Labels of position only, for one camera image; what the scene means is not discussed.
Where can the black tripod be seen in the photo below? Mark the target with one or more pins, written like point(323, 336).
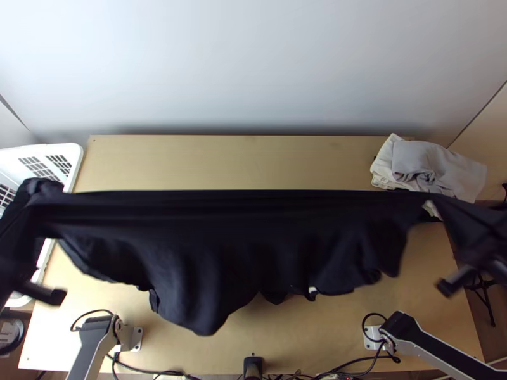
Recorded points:
point(481, 283)

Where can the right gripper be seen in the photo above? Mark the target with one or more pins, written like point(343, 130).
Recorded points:
point(449, 286)

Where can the pile of folded clothes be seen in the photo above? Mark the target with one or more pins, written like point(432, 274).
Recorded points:
point(427, 166)

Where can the black t-shirt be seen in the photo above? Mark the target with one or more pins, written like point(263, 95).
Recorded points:
point(237, 245)

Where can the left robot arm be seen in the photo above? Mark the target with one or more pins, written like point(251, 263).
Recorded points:
point(89, 348)

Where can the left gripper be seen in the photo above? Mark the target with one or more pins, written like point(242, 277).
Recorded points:
point(43, 293)

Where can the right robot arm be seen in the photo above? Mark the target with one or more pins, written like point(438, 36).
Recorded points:
point(420, 344)

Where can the white laundry basket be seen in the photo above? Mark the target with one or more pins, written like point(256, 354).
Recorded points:
point(59, 154)

